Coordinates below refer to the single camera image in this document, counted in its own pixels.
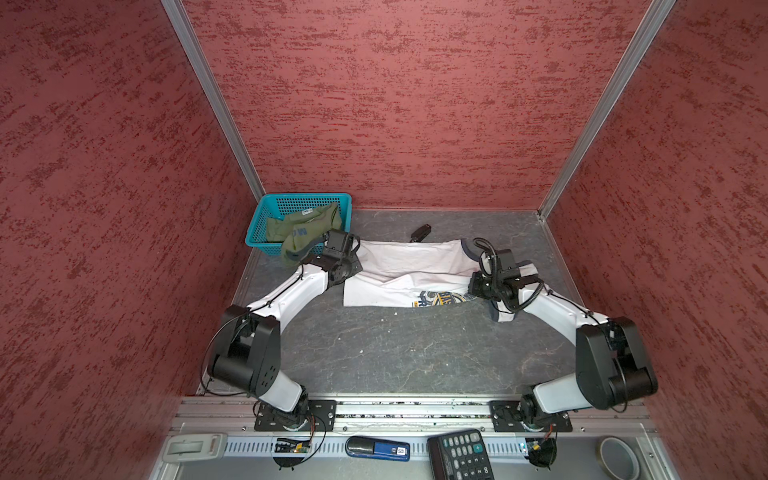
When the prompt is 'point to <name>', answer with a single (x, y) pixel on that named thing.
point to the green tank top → (298, 230)
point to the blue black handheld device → (374, 448)
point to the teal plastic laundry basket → (281, 205)
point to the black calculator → (461, 455)
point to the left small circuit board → (287, 445)
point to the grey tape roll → (617, 459)
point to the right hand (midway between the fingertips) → (467, 289)
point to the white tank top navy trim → (415, 273)
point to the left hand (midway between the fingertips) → (353, 270)
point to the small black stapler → (420, 234)
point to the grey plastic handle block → (195, 447)
